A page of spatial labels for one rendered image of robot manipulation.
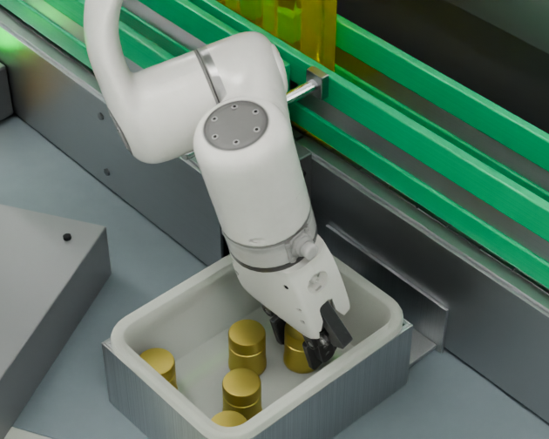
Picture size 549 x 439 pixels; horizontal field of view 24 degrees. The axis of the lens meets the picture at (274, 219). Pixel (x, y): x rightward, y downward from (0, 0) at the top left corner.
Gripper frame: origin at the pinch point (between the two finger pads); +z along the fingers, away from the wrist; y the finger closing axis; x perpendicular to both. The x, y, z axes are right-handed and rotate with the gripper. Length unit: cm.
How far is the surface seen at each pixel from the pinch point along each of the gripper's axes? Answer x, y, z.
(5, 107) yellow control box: -1, 52, 4
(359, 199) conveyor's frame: -13.2, 4.9, -2.9
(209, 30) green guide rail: -15.5, 26.3, -11.5
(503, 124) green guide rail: -24.3, -3.8, -9.3
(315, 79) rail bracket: -16.6, 12.2, -12.0
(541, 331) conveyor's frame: -12.6, -17.2, -2.0
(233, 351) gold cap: 5.8, 3.1, -1.1
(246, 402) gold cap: 9.1, -2.6, -2.6
